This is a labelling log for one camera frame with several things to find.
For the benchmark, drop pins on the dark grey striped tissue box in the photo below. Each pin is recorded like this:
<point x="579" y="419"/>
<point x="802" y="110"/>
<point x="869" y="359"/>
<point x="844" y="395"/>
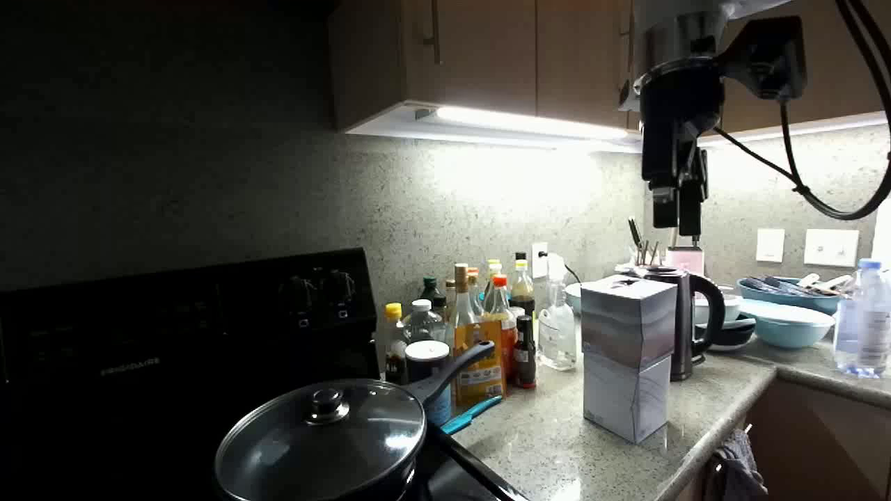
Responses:
<point x="617" y="323"/>

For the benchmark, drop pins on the small dark sauce bottle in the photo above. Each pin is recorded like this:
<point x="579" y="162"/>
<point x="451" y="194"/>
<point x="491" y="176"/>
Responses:
<point x="524" y="357"/>

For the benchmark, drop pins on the clear bottle white cap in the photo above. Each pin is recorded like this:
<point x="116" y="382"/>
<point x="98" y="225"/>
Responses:
<point x="425" y="323"/>

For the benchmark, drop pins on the black frying pan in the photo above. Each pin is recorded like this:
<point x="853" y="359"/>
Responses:
<point x="459" y="364"/>

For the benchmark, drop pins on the white lid jar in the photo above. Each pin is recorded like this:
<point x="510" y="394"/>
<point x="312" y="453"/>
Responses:
<point x="430" y="350"/>

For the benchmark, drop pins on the yellow cap bottle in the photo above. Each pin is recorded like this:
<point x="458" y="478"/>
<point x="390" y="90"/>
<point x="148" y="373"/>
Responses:
<point x="390" y="338"/>

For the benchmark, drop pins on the wooden upper cabinets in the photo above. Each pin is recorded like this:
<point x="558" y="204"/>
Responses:
<point x="483" y="44"/>

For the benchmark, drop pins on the black dish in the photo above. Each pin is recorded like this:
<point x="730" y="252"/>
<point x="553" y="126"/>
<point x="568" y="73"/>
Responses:
<point x="738" y="331"/>

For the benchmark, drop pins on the orange cap sauce bottle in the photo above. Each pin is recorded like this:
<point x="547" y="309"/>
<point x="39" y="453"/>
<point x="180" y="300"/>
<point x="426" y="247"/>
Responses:
<point x="501" y="320"/>

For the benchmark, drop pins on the glass pan lid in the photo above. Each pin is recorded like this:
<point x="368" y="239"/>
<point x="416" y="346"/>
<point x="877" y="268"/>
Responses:
<point x="280" y="453"/>

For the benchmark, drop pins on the wide white wall plate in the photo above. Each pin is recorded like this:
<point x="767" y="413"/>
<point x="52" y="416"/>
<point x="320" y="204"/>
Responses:
<point x="830" y="247"/>

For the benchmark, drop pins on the blue dish tray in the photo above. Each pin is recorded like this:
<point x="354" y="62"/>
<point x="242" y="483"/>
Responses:
<point x="788" y="291"/>

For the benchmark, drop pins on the wooden lower cabinet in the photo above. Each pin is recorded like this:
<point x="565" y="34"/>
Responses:
<point x="826" y="446"/>

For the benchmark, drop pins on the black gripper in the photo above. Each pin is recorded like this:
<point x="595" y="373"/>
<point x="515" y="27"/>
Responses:
<point x="678" y="101"/>

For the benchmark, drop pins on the oil bottle yellow label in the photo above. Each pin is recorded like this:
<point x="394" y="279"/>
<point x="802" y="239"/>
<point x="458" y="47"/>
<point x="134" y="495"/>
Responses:
<point x="473" y="371"/>

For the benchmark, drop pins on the clear spray bottle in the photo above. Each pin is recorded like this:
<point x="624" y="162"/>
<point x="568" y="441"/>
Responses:
<point x="558" y="335"/>

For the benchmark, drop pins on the light blue bowl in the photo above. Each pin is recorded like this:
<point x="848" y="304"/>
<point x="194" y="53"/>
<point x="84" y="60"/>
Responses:
<point x="788" y="329"/>

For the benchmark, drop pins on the black electric stove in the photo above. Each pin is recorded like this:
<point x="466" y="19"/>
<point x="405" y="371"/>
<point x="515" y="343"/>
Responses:
<point x="139" y="350"/>

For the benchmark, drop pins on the under-cabinet light strip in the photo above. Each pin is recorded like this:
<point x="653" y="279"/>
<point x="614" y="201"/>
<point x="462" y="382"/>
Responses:
<point x="817" y="126"/>
<point x="501" y="122"/>

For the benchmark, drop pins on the cork top bottle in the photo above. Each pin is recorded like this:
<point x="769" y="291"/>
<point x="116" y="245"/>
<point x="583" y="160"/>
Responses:
<point x="473" y="279"/>

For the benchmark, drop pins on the clear plastic water bottle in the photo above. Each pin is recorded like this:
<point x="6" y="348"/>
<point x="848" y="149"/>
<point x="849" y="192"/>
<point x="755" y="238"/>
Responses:
<point x="865" y="323"/>

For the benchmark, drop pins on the dark bottle black cap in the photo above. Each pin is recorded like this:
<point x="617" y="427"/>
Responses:
<point x="430" y="291"/>

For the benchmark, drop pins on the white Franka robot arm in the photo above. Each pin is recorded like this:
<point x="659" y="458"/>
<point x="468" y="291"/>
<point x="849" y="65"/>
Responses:
<point x="672" y="16"/>

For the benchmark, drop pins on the small white wall plate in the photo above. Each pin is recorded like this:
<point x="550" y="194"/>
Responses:
<point x="769" y="245"/>

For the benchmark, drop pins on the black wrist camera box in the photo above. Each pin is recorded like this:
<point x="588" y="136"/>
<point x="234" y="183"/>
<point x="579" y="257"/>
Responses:
<point x="767" y="55"/>

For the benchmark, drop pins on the hanging grey towel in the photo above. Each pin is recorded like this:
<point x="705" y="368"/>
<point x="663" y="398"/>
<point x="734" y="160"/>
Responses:
<point x="741" y="462"/>

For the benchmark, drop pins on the pink box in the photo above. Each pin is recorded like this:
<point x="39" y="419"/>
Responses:
<point x="685" y="259"/>

